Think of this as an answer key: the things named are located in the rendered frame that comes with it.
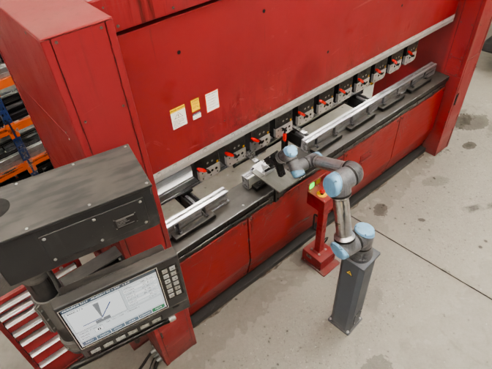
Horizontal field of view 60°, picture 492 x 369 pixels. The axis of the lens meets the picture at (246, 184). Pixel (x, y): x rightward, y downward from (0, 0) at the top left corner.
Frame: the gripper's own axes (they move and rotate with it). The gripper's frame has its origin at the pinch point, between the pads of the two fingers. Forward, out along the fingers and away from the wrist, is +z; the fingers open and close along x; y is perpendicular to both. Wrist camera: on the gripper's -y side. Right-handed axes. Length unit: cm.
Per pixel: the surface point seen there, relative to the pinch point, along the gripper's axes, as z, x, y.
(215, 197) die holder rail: 8.2, 37.9, 3.8
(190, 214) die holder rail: 8, 58, 3
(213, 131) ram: -32, 35, 35
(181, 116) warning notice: -45, 53, 47
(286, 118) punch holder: -19.8, -21.1, 21.0
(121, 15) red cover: -89, 72, 83
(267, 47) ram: -59, -6, 56
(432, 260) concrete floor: 18, -95, -135
